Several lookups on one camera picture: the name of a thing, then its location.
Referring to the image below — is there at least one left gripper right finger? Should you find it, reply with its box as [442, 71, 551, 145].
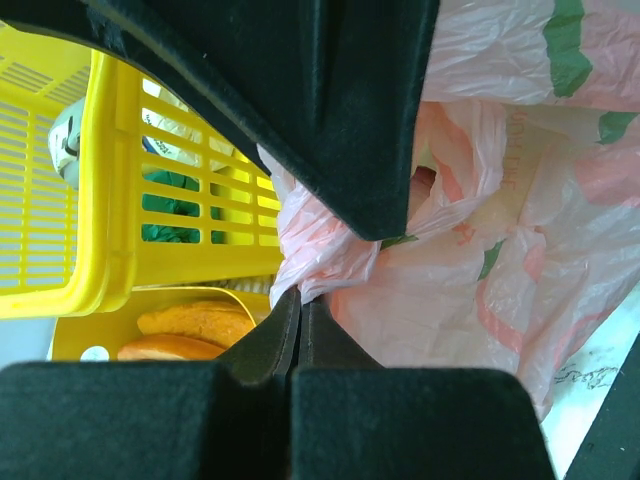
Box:
[292, 300, 554, 479]

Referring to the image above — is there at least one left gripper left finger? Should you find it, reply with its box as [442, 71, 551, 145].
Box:
[1, 290, 301, 479]

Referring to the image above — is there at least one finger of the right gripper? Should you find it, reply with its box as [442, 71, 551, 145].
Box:
[1, 0, 439, 241]

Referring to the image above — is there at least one braided toy bread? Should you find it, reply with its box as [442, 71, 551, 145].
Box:
[137, 301, 255, 349]

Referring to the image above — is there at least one pink plastic grocery bag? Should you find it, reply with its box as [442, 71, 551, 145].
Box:
[259, 1, 639, 416]

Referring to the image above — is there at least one small yellow plastic bin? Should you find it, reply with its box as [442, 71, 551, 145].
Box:
[51, 286, 271, 361]

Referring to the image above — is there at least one green toilet paper roll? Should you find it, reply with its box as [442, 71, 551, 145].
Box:
[141, 170, 201, 244]

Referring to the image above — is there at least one large yellow shopping basket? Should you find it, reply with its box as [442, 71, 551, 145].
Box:
[1, 24, 281, 319]

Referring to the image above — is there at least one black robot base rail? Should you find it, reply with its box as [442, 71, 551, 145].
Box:
[565, 338, 640, 480]

